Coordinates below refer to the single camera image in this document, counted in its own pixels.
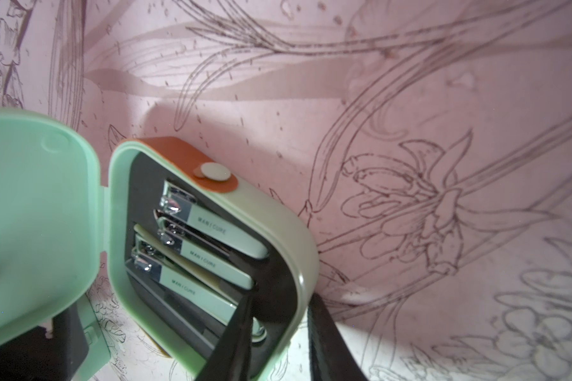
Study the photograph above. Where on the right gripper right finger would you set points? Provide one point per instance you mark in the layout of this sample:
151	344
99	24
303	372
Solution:
330	358

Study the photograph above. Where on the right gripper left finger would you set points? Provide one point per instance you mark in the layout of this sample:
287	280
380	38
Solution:
230	359

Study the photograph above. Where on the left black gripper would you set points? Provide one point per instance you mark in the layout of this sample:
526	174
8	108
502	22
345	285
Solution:
54	350

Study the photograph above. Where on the grey nail file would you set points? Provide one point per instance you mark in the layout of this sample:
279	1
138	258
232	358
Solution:
190	323

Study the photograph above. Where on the green case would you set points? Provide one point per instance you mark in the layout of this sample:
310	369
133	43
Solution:
98	354
58	224

